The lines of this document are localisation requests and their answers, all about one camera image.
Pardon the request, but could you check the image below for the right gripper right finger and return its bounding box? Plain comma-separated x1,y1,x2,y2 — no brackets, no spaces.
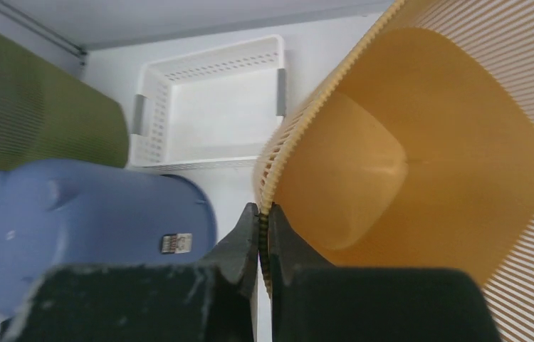
268,205,501,341

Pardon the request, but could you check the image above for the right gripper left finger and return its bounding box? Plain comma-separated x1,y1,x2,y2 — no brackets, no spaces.
0,203,259,341

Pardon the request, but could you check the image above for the blue plastic bucket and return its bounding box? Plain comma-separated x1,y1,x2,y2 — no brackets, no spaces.
0,159,217,316

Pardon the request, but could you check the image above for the white perforated plastic tray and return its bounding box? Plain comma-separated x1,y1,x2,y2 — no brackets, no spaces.
129,35,287,172

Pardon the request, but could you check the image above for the yellow slatted waste bin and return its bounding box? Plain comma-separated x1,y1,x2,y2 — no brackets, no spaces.
254,1,534,341

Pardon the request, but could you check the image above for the olive green waste bin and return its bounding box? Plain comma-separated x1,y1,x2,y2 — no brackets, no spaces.
0,34,129,170

